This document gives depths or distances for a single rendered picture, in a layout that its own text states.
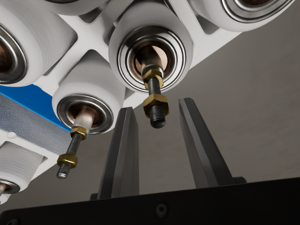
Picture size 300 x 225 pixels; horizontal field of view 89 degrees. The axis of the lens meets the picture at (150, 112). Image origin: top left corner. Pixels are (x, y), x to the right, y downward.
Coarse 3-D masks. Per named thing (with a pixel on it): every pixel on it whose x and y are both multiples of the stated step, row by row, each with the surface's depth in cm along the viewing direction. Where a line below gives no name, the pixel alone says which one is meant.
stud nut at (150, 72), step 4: (148, 72) 13; (152, 72) 13; (156, 72) 13; (160, 72) 14; (144, 76) 14; (148, 76) 13; (152, 76) 13; (156, 76) 13; (160, 76) 13; (144, 80) 13; (148, 80) 13; (160, 80) 13; (144, 84) 14; (160, 84) 14
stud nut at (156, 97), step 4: (148, 96) 11; (152, 96) 10; (156, 96) 10; (160, 96) 11; (164, 96) 11; (144, 100) 11; (148, 100) 10; (152, 100) 10; (156, 100) 10; (160, 100) 10; (164, 100) 10; (144, 104) 11; (148, 104) 10; (152, 104) 10; (156, 104) 10; (160, 104) 10; (164, 104) 10; (144, 108) 10; (148, 108) 10; (164, 108) 11; (168, 108) 11; (148, 112) 11; (164, 112) 11; (168, 112) 11; (148, 116) 11
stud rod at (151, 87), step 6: (150, 84) 13; (156, 84) 12; (150, 90) 12; (156, 90) 12; (150, 108) 10; (156, 108) 10; (162, 108) 10; (150, 114) 10; (156, 114) 10; (162, 114) 10; (150, 120) 10; (156, 120) 9; (162, 120) 9; (156, 126) 10; (162, 126) 10
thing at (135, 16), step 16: (144, 0) 20; (160, 0) 25; (128, 16) 15; (144, 16) 14; (160, 16) 14; (128, 32) 15; (176, 32) 15; (112, 48) 16; (192, 48) 17; (112, 64) 17
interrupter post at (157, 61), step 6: (150, 54) 16; (156, 54) 16; (144, 60) 15; (150, 60) 15; (156, 60) 15; (144, 66) 14; (150, 66) 14; (156, 66) 14; (144, 72) 14; (162, 72) 14; (162, 78) 15
